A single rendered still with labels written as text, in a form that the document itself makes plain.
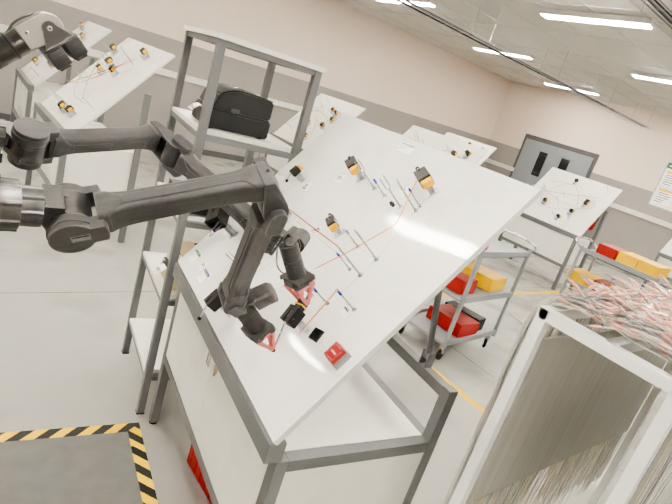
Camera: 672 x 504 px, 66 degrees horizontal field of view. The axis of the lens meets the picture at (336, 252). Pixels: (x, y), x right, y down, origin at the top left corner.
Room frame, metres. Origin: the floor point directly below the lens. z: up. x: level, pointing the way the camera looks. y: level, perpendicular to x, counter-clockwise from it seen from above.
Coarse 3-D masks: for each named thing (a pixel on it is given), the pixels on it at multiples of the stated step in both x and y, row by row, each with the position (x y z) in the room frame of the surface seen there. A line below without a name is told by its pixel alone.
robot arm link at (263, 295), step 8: (256, 288) 1.30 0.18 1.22; (264, 288) 1.30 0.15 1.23; (272, 288) 1.33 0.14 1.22; (248, 296) 1.28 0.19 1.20; (256, 296) 1.28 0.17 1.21; (264, 296) 1.29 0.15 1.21; (272, 296) 1.30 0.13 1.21; (248, 304) 1.27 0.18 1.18; (256, 304) 1.29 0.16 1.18; (264, 304) 1.30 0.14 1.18; (232, 312) 1.23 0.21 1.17; (240, 312) 1.25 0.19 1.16
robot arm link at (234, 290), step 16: (256, 208) 1.09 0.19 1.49; (256, 224) 1.06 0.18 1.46; (272, 224) 1.03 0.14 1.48; (240, 240) 1.14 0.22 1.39; (256, 240) 1.10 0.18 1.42; (240, 256) 1.14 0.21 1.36; (256, 256) 1.14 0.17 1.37; (240, 272) 1.15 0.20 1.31; (224, 288) 1.22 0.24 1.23; (240, 288) 1.19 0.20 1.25; (224, 304) 1.22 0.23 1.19; (240, 304) 1.23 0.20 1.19
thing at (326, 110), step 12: (324, 96) 8.41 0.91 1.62; (324, 108) 8.11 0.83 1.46; (336, 108) 7.97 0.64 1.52; (348, 108) 7.83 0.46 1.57; (360, 108) 7.70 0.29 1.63; (312, 120) 7.96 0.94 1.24; (324, 120) 7.82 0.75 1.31; (276, 132) 8.10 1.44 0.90; (288, 132) 7.95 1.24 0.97; (312, 132) 7.68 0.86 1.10; (288, 144) 7.63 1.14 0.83; (264, 156) 8.08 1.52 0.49; (276, 156) 7.85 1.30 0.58; (276, 168) 7.78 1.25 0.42
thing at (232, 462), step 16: (208, 384) 1.66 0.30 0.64; (224, 384) 1.55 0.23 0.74; (208, 400) 1.63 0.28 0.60; (224, 400) 1.52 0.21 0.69; (208, 416) 1.60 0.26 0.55; (224, 416) 1.50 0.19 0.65; (240, 416) 1.41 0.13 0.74; (208, 432) 1.57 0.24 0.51; (224, 432) 1.47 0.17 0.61; (240, 432) 1.38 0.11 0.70; (208, 448) 1.54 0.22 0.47; (224, 448) 1.44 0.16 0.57; (240, 448) 1.36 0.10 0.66; (208, 464) 1.51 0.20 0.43; (224, 464) 1.42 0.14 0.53; (240, 464) 1.34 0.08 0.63; (256, 464) 1.26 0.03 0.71; (224, 480) 1.39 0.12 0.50; (240, 480) 1.31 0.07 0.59; (256, 480) 1.24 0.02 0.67; (224, 496) 1.37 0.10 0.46; (240, 496) 1.29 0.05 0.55; (256, 496) 1.22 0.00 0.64
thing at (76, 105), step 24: (120, 48) 4.98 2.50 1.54; (144, 48) 4.40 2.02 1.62; (96, 72) 4.73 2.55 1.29; (120, 72) 4.47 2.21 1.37; (144, 72) 4.25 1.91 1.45; (72, 96) 4.49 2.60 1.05; (96, 96) 4.26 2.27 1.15; (120, 96) 4.05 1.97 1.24; (144, 96) 4.20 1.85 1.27; (48, 120) 4.18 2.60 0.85; (72, 120) 4.06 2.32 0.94; (144, 120) 4.19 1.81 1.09; (48, 168) 4.10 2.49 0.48; (72, 168) 3.91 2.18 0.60; (96, 168) 4.03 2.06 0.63; (120, 168) 4.16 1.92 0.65; (120, 240) 4.19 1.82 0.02
